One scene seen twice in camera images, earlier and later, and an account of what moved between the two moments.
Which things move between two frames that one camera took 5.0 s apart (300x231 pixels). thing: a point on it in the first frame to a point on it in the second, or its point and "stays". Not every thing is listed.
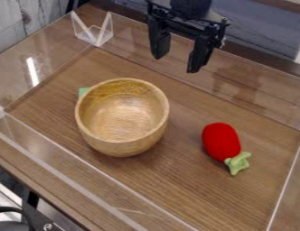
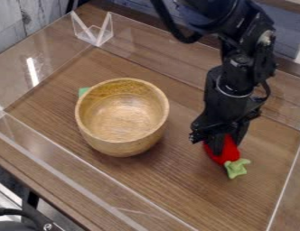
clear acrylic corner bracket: (92, 34) stays
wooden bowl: (119, 115) stays
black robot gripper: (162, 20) to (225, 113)
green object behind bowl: (80, 90) stays
